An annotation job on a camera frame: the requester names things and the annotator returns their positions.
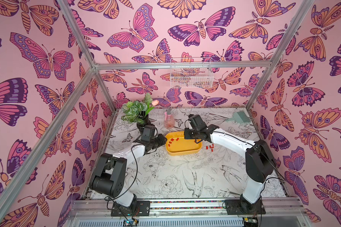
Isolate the yellow plastic storage tray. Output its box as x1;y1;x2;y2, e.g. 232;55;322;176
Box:
165;131;203;156

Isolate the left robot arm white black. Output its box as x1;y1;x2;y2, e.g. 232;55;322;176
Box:
89;134;167;208

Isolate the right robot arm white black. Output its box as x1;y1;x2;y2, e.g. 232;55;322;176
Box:
184;125;275;214

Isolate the pink spray bottle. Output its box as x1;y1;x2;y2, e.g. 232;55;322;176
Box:
164;109;175;129

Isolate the black glossy vase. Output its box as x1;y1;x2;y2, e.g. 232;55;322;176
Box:
136;115;151;134

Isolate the green artificial plant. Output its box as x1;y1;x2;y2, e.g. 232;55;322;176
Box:
121;93;160;124

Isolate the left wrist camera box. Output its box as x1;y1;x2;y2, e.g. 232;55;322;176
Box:
141;125;157;142

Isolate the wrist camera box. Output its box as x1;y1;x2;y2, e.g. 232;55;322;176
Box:
188;114;207;131
141;125;157;142

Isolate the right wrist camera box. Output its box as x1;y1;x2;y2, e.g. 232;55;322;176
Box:
188;114;207;131

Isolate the white wire basket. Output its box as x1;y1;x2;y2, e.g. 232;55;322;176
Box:
169;61;214;89

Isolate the aluminium frame post left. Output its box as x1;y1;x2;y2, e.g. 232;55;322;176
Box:
57;1;116;112

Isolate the aluminium frame post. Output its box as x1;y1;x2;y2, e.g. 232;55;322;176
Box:
57;1;116;112
246;0;314;111

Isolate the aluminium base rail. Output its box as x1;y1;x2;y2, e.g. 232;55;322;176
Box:
69;197;306;218

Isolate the aluminium frame post right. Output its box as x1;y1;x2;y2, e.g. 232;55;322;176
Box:
246;0;314;111

